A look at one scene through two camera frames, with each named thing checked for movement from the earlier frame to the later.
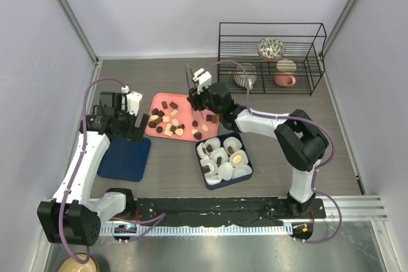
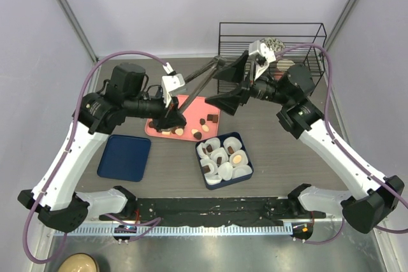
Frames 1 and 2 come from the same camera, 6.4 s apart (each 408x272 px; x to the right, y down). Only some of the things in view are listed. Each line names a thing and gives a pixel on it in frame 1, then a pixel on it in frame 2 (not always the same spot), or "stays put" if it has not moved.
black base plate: x=229 y=211 stays put
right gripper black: x=196 y=99 → x=231 y=102
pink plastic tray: x=171 y=118 stays put
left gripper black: x=135 y=133 → x=169 y=118
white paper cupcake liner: x=241 y=170 stays put
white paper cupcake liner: x=225 y=171 stays put
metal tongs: x=193 y=80 → x=218 y=62
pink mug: x=284 y=76 stays put
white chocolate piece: x=237 y=159 stays put
